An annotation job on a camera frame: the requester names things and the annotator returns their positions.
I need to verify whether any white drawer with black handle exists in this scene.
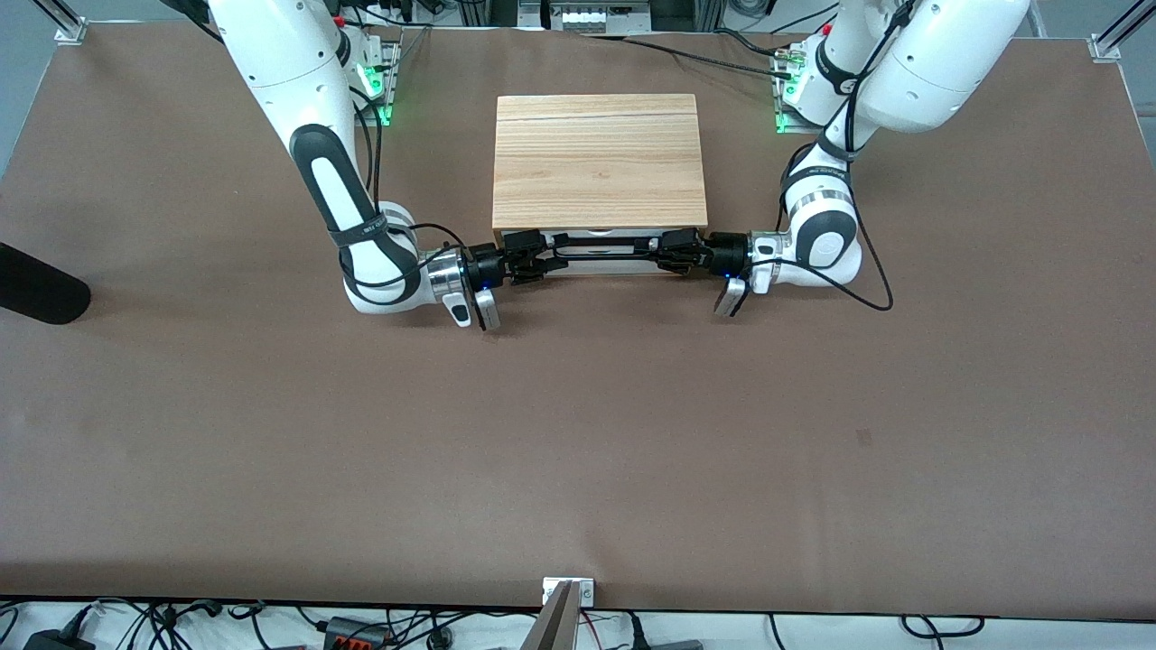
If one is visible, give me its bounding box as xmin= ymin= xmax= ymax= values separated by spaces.
xmin=542 ymin=227 xmax=671 ymax=265

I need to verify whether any light wooden drawer cabinet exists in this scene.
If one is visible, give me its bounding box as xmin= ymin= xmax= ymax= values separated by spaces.
xmin=492 ymin=94 xmax=709 ymax=277

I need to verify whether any white power strip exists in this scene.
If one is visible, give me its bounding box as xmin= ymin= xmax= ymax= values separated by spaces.
xmin=549 ymin=2 xmax=653 ymax=35

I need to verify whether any grey slanted stand bar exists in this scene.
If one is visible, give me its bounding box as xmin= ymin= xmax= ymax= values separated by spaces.
xmin=519 ymin=580 xmax=579 ymax=650

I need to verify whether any black box with orange connectors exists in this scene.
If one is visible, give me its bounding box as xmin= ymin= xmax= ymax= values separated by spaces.
xmin=322 ymin=617 xmax=392 ymax=650

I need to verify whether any black round-ended cylinder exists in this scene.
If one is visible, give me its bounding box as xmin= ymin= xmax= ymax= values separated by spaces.
xmin=0 ymin=242 xmax=92 ymax=326

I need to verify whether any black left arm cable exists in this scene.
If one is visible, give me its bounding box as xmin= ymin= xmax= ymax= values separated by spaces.
xmin=775 ymin=0 xmax=895 ymax=313

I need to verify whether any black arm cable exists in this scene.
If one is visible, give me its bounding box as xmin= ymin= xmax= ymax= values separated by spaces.
xmin=338 ymin=95 xmax=471 ymax=292
xmin=775 ymin=0 xmax=895 ymax=313

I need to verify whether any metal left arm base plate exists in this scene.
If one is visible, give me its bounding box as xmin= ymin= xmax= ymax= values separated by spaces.
xmin=774 ymin=50 xmax=825 ymax=136

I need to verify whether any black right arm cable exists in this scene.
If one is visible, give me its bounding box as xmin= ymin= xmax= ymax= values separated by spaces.
xmin=338 ymin=95 xmax=471 ymax=292

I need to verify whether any long black table cable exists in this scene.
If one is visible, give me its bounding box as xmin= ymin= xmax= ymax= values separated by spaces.
xmin=583 ymin=33 xmax=796 ymax=79

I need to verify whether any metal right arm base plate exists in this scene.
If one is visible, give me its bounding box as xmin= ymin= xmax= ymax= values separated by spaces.
xmin=350 ymin=38 xmax=400 ymax=127

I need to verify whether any short black table cable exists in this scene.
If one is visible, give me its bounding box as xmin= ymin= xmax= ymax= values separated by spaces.
xmin=713 ymin=27 xmax=801 ymax=60

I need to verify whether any small metal table bracket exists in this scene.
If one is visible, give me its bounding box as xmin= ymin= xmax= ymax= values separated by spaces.
xmin=542 ymin=578 xmax=597 ymax=608

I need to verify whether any black looped floor cable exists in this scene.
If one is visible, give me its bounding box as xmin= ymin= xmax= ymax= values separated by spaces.
xmin=901 ymin=615 xmax=986 ymax=639

